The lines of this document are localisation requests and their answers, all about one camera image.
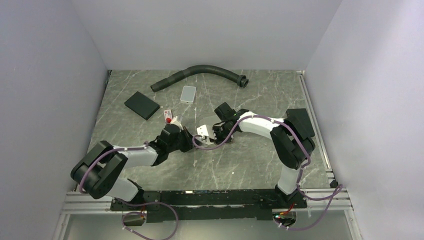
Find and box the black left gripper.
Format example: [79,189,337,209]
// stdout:
[167,126,202,153]

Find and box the white cardboard box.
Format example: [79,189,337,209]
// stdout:
[195,114,224,149]

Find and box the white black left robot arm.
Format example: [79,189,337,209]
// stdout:
[70,124,194,210]

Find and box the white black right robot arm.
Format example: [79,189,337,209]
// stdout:
[212,102,316,208]

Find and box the red white small card box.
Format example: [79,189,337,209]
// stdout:
[163,109,173,122]

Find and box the black flat rectangular box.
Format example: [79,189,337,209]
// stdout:
[124,91,160,121]

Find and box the clear white plastic case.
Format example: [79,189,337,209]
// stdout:
[180,85,197,104]

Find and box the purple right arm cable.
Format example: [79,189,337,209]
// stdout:
[192,114,345,232]

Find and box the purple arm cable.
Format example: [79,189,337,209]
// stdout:
[192,114,345,232]
[78,140,152,194]

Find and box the black corrugated hose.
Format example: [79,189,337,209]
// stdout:
[150,64,250,93]

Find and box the black mounting base rail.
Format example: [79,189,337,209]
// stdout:
[110,188,307,223]

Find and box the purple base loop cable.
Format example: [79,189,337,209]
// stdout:
[121,200,180,240]

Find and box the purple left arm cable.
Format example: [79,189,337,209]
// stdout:
[78,140,152,194]

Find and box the aluminium frame rail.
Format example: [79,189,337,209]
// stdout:
[62,191,113,215]

